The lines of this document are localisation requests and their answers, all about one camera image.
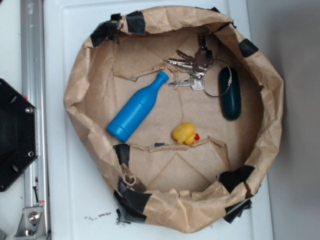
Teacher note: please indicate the blue plastic bottle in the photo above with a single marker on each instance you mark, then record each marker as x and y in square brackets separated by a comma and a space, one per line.
[136, 109]

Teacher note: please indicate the brown paper bag basin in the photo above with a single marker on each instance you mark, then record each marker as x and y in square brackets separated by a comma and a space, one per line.
[154, 179]

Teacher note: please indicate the yellow rubber duck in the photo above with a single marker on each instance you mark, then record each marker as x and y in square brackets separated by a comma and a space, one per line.
[186, 133]

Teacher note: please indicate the bunch of silver keys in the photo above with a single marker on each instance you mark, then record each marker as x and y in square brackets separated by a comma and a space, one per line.
[196, 66]

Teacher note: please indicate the dark teal oval case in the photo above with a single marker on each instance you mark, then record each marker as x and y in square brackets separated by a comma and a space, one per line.
[229, 86]

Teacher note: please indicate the metal corner bracket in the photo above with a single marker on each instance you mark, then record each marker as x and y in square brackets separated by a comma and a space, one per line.
[32, 224]

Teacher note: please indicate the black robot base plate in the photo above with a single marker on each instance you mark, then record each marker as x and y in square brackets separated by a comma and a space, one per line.
[17, 135]

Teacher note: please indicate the aluminium extrusion rail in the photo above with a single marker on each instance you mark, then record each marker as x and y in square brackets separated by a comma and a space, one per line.
[36, 179]

